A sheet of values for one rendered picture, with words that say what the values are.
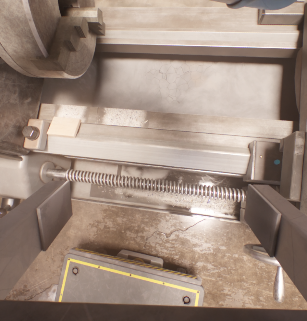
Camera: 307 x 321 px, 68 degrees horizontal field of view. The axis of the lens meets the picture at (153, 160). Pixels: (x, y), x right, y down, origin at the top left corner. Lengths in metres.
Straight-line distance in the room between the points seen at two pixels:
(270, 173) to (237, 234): 0.93
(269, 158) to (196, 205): 0.51
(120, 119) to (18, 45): 0.32
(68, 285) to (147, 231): 0.51
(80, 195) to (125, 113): 0.59
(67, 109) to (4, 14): 0.35
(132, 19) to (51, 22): 0.39
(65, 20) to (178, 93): 0.43
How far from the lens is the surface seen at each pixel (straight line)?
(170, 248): 1.48
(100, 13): 0.56
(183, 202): 1.02
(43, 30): 0.44
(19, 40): 0.45
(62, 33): 0.47
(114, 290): 1.26
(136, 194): 1.06
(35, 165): 0.82
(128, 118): 0.66
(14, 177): 0.81
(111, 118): 0.67
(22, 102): 0.71
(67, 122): 0.70
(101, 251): 1.45
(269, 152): 0.61
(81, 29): 0.47
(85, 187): 1.14
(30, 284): 1.85
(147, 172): 1.06
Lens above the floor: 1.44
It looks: 79 degrees down
